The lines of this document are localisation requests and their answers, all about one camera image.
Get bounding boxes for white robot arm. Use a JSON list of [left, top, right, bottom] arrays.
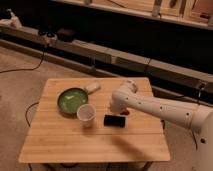
[[110, 80, 213, 171]]

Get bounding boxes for black eraser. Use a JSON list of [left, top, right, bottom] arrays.
[[104, 115, 125, 128]]

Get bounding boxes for white sponge block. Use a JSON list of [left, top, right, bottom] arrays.
[[84, 82, 101, 94]]

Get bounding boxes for brown sausage toy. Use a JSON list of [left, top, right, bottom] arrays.
[[121, 110, 130, 116]]

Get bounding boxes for white paper cup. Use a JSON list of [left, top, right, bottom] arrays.
[[77, 104, 96, 128]]

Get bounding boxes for green plate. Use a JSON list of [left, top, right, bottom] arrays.
[[57, 87, 88, 115]]

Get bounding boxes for black box on ledge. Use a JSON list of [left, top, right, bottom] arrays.
[[57, 28, 75, 42]]

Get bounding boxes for white object on ledge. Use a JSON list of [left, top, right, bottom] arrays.
[[0, 9, 22, 29]]

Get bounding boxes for black floor cable left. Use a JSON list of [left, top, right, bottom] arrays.
[[0, 46, 48, 75]]

